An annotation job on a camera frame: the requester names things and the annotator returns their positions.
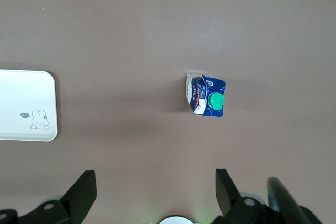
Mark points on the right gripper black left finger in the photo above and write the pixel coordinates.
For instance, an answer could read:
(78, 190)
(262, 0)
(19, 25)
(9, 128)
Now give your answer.
(78, 197)

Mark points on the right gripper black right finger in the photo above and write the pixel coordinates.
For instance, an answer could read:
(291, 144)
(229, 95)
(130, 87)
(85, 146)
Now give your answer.
(228, 197)

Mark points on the blue milk carton green cap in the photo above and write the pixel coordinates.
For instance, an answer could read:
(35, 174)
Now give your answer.
(202, 98)

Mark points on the white tray with bunny print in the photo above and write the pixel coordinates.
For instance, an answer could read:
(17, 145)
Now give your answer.
(21, 98)

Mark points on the brown table mat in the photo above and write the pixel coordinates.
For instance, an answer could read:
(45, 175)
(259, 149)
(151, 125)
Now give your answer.
(157, 24)

